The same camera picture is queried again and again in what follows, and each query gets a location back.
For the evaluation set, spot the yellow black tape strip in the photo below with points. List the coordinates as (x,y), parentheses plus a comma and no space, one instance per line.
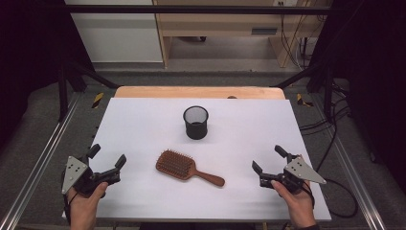
(301,100)
(97,100)

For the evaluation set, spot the white cabinet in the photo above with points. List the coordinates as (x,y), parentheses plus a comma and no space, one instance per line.
(121,38)

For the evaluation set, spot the person's left hand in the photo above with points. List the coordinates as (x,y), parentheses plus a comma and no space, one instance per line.
(83,209)

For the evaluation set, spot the black mesh cup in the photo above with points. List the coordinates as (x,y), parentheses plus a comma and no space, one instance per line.
(196,131)

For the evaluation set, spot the white table board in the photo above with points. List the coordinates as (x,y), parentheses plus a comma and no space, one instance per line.
(223,198)

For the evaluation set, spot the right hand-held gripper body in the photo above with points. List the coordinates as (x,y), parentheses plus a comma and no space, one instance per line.
(301,172)

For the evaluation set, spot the aluminium rail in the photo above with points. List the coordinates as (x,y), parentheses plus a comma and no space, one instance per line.
(354,179)
(38,163)

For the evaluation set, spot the black horizontal frame bar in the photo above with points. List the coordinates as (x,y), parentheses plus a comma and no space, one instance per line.
(191,9)

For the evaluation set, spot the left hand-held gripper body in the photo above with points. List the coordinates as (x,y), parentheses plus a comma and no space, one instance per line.
(74,174)

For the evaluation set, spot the brown wooden hairbrush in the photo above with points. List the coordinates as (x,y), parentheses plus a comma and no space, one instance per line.
(174,164)

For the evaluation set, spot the person's right hand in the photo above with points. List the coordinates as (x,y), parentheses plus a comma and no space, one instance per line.
(300,207)

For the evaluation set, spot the wooden table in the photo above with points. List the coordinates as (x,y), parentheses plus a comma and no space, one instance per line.
(191,92)

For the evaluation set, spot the black curtain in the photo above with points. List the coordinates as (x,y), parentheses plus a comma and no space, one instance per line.
(28,48)
(373,64)

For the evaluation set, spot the black metal frame strut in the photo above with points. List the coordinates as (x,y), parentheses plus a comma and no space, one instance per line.
(92,76)
(297,76)

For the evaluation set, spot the light wooden desk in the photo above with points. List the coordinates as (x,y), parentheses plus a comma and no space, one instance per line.
(217,24)

